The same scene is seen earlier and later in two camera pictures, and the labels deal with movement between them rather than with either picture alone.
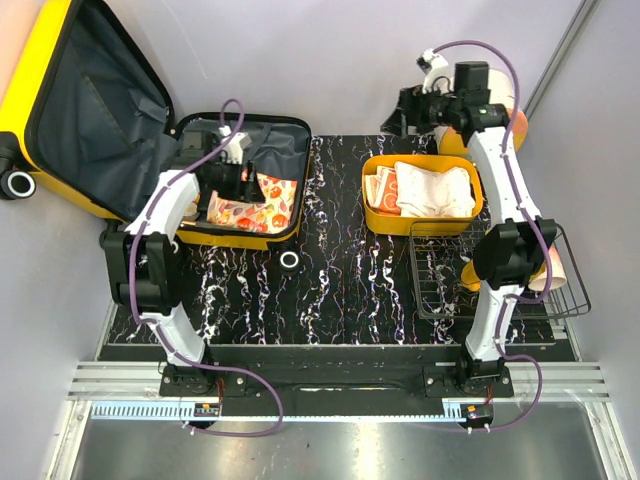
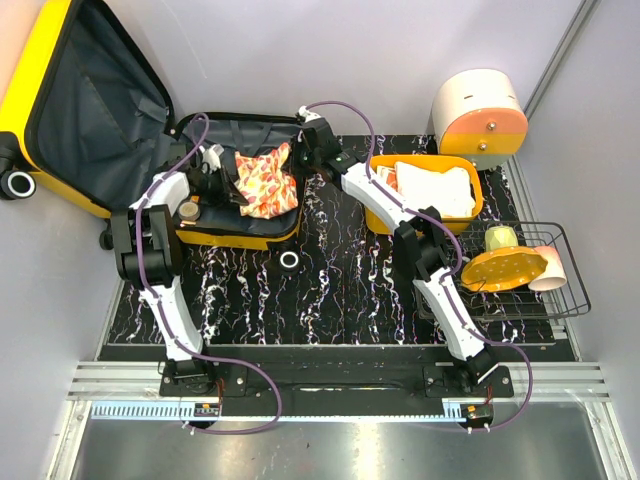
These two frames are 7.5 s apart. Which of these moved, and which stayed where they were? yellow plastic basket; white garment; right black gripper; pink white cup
Moved: right black gripper
Stayed: pink white cup; yellow plastic basket; white garment
